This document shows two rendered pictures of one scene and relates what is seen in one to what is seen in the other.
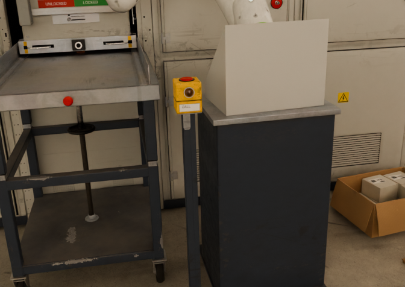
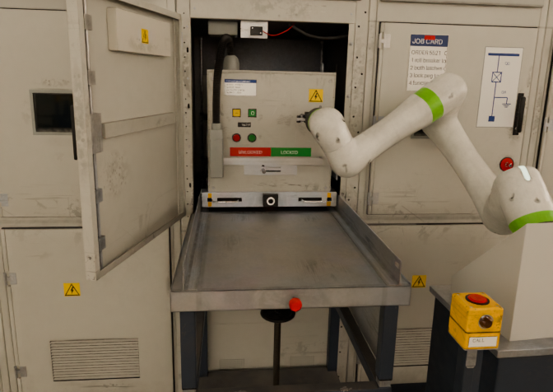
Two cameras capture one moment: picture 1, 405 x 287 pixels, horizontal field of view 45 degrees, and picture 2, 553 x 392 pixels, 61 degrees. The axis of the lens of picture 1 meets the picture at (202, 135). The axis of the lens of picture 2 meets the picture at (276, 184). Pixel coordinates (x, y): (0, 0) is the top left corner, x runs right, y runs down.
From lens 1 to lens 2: 67 cm
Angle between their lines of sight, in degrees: 8
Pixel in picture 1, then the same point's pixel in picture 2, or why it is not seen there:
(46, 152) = (217, 321)
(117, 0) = (346, 164)
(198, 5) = (415, 163)
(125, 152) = (309, 327)
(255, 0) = (533, 179)
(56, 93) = (279, 291)
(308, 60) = not seen: outside the picture
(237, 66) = (534, 277)
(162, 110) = not seen: hidden behind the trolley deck
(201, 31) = (415, 193)
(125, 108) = not seen: hidden behind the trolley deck
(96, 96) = (328, 296)
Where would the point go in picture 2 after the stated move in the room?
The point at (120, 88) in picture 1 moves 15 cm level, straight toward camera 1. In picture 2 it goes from (361, 289) to (379, 318)
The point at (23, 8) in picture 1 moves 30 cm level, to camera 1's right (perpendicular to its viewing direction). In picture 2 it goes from (217, 157) to (299, 161)
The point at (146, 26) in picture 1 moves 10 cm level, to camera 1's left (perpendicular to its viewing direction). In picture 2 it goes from (351, 183) to (326, 182)
